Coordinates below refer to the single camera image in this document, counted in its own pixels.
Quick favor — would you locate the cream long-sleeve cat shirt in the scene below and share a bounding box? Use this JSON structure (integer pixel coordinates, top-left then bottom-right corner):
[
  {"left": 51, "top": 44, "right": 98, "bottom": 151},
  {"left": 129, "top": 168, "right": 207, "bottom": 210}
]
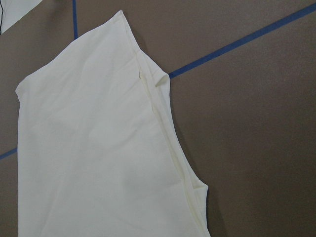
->
[{"left": 16, "top": 11, "right": 210, "bottom": 237}]

